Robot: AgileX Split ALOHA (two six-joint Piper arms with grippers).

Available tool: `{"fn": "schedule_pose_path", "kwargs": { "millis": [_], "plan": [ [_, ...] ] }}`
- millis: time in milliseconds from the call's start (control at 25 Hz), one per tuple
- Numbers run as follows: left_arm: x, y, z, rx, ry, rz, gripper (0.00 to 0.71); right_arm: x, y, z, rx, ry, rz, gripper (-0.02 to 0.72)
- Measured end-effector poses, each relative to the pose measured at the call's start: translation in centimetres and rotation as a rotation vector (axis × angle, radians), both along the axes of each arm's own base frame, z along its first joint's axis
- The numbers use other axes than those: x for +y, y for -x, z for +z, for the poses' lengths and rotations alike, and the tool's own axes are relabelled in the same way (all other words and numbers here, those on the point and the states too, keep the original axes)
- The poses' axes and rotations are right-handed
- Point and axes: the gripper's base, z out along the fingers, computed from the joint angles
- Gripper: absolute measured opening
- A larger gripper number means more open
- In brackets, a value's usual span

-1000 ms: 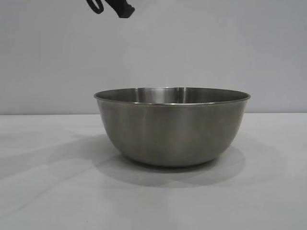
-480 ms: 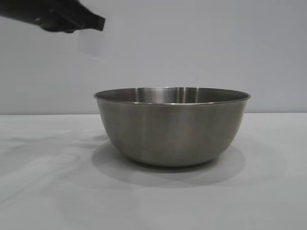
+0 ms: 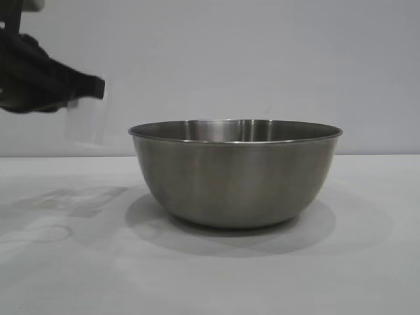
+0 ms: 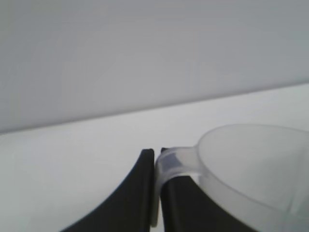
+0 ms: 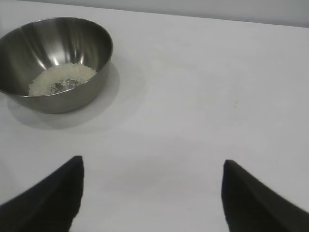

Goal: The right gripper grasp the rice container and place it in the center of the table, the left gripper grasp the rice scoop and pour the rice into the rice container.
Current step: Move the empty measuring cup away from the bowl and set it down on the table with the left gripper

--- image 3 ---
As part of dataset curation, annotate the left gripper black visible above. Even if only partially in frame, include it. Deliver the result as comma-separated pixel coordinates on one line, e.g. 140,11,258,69
0,11,106,115

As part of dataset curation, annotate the clear plastic measuring cup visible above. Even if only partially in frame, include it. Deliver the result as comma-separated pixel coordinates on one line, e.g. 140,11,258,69
64,96,110,149

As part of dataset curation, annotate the stainless steel mixing bowl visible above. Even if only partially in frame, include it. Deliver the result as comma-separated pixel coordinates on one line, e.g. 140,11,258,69
127,119,344,230

